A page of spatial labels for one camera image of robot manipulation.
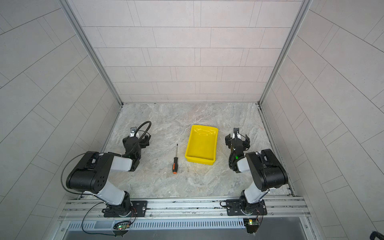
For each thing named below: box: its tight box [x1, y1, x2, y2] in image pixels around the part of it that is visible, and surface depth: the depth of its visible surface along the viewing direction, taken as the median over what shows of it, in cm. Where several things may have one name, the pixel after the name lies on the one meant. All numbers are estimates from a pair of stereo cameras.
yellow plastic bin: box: [185, 125, 219, 166], surface depth 92 cm
